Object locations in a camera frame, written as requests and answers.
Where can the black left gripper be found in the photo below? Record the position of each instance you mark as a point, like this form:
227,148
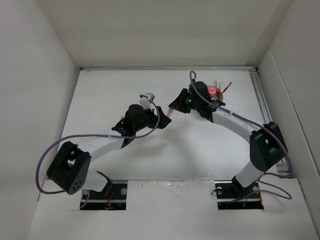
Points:
154,117

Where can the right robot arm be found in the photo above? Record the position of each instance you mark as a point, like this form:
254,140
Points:
266,143

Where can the pink highlighter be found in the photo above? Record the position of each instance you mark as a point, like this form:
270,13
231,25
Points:
170,112
212,91

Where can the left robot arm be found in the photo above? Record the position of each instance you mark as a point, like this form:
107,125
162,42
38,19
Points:
70,167

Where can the white round divided container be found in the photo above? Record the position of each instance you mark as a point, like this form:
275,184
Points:
219,96

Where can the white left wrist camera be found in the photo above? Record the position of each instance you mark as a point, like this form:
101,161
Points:
146,101

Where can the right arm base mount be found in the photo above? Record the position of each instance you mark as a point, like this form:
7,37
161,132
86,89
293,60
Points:
229,197

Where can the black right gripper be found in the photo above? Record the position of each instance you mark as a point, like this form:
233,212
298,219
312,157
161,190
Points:
178,103

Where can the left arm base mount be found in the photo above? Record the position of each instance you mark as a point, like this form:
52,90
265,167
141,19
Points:
103,193

